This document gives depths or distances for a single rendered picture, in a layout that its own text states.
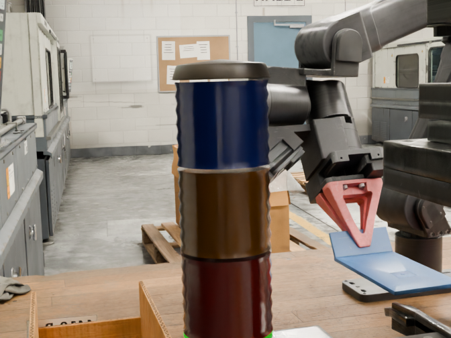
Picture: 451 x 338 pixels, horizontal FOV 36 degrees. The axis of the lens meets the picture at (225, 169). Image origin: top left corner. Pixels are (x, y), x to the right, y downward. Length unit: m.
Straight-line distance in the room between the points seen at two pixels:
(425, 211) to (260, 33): 10.76
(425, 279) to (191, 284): 0.44
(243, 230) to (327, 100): 0.57
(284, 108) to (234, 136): 0.54
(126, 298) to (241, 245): 0.69
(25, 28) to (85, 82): 6.21
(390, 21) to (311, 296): 0.37
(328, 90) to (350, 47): 0.06
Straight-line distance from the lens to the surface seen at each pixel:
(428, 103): 0.54
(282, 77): 0.81
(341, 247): 0.79
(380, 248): 0.80
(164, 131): 11.35
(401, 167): 0.51
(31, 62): 5.08
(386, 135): 11.60
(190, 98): 0.27
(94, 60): 11.27
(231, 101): 0.26
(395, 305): 0.64
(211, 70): 0.26
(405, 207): 0.91
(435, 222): 0.93
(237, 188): 0.27
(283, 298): 0.93
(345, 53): 0.82
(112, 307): 0.93
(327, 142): 0.80
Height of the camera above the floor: 1.19
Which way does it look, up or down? 7 degrees down
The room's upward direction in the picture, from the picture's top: 2 degrees counter-clockwise
